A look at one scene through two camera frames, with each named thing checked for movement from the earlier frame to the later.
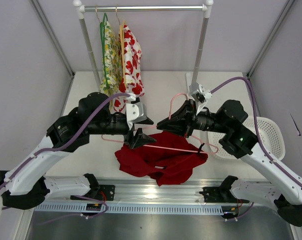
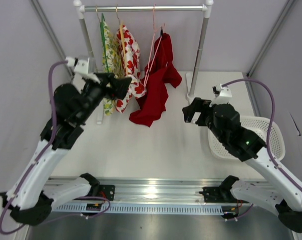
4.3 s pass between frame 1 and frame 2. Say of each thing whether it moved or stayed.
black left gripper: moved
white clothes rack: stayed
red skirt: moved
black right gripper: moved
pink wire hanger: moved
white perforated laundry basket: stayed
